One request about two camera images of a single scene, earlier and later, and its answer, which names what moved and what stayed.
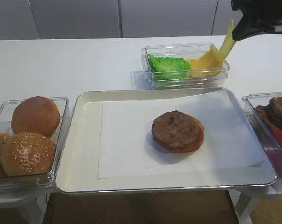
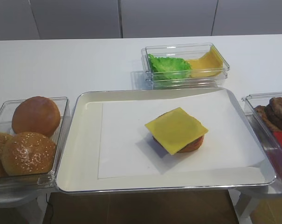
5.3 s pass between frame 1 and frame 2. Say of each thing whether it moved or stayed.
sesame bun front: stayed
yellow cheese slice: moved
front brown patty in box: stayed
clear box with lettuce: stayed
